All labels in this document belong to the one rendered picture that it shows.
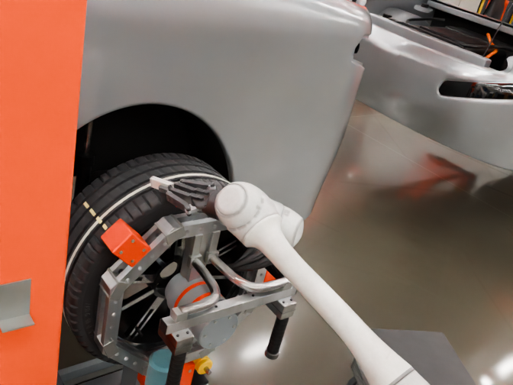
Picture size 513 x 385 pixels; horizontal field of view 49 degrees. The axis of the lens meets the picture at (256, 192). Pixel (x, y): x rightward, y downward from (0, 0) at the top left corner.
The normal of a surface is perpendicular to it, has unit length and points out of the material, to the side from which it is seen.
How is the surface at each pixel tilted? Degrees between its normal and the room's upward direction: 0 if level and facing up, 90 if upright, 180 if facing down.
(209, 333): 90
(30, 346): 90
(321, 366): 0
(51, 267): 90
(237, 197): 57
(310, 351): 0
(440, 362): 0
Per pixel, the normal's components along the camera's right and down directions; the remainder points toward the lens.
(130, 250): 0.58, 0.49
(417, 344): 0.22, -0.87
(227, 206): -0.40, -0.42
